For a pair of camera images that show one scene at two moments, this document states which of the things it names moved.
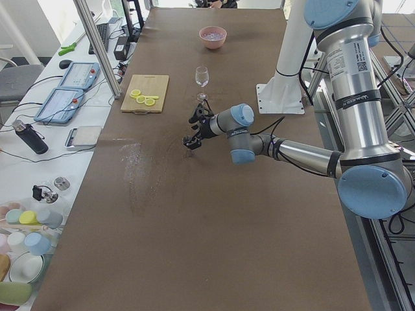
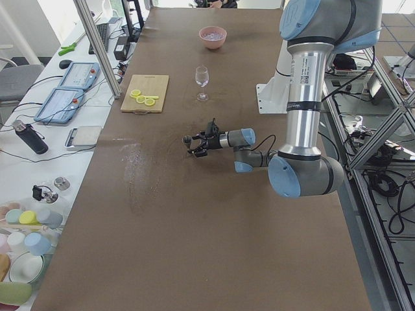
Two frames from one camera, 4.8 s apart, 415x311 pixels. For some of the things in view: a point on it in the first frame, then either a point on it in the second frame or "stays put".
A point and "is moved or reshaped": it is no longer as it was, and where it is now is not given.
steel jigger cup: x=188 y=154 is moved or reshaped
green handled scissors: x=67 y=49 stays put
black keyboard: x=103 y=29 stays put
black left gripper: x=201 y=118 -> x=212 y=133
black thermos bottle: x=31 y=135 stays put
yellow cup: x=29 y=217 stays put
